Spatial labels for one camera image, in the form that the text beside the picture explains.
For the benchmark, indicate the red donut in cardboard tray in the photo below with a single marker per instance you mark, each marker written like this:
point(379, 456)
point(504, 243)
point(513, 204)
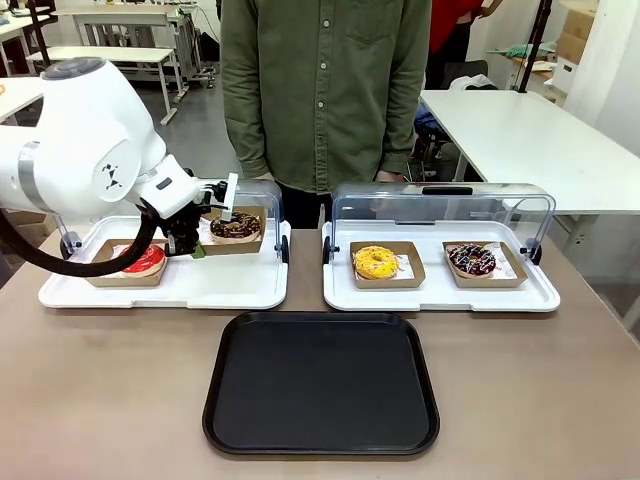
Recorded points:
point(125, 281)

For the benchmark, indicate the white storage box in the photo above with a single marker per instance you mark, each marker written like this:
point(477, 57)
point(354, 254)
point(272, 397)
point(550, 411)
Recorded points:
point(565, 75)

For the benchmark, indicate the large white table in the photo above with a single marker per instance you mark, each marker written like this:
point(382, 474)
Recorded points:
point(525, 140)

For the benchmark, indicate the black chair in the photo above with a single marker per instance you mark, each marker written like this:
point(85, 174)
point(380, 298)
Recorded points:
point(42, 35)

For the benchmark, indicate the chocolate donut with nut crumbs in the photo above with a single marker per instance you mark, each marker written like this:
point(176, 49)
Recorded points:
point(245, 227)

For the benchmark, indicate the white table with metal legs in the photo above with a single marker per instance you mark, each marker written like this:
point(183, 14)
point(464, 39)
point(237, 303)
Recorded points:
point(100, 54)

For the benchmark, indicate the clear display case lid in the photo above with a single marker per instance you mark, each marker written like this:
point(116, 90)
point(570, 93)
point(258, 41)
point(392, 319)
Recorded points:
point(450, 200)
point(265, 200)

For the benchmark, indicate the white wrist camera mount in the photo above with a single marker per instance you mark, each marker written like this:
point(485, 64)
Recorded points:
point(231, 195)

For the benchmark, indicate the person in red top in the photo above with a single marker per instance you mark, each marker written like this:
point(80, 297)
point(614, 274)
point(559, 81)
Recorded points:
point(450, 25)

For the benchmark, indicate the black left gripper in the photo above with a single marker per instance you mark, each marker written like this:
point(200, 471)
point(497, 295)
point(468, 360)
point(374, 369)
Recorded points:
point(182, 225)

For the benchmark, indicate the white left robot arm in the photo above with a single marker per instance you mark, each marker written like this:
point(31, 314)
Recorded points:
point(75, 140)

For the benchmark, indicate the person's left hand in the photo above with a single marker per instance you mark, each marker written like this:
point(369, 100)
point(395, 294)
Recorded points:
point(387, 176)

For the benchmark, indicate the teal cloth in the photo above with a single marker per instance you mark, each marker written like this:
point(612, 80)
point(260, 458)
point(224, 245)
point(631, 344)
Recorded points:
point(525, 50)

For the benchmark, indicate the black stand pole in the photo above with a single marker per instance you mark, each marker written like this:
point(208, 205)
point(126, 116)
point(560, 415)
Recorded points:
point(536, 40)

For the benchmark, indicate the chocolate donut with coloured sprinkles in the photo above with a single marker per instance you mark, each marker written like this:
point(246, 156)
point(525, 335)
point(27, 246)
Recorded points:
point(460, 262)

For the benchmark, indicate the brown cardboard box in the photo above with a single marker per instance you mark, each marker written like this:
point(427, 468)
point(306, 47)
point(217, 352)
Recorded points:
point(575, 35)
point(35, 225)

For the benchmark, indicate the dark sprinkled donut in tray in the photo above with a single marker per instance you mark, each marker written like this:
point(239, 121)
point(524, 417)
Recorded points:
point(490, 282)

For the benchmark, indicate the red glazed donut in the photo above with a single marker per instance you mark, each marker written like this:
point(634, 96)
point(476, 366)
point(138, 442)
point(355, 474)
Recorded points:
point(150, 262)

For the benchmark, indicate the yellow sprinkled donut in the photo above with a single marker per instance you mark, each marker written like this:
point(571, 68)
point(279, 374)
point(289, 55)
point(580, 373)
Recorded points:
point(365, 265)

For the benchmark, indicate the person in green shirt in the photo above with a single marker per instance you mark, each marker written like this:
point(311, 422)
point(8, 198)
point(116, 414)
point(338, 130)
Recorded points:
point(320, 100)

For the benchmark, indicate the black serving tray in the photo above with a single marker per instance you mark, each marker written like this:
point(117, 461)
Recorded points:
point(320, 385)

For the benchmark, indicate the person's right hand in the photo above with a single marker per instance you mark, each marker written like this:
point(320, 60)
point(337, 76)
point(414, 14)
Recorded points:
point(265, 177)

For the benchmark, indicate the white cloth bundle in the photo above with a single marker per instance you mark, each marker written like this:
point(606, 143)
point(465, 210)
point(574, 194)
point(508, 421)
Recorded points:
point(475, 82)

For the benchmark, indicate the grey workbench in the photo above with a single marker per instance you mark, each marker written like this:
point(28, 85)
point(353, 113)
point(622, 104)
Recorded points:
point(125, 12)

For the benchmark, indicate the white smiley paper liner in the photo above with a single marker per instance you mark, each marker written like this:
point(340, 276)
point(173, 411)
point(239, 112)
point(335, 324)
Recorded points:
point(407, 267)
point(505, 265)
point(117, 251)

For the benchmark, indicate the white table edge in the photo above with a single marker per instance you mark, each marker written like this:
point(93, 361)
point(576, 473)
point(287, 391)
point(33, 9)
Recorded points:
point(15, 95)

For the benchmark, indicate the yellow donut in cardboard tray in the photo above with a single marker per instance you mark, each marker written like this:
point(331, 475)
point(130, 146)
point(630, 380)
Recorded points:
point(390, 284)

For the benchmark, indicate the white display case base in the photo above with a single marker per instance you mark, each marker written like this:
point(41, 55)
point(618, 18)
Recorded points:
point(225, 285)
point(435, 295)

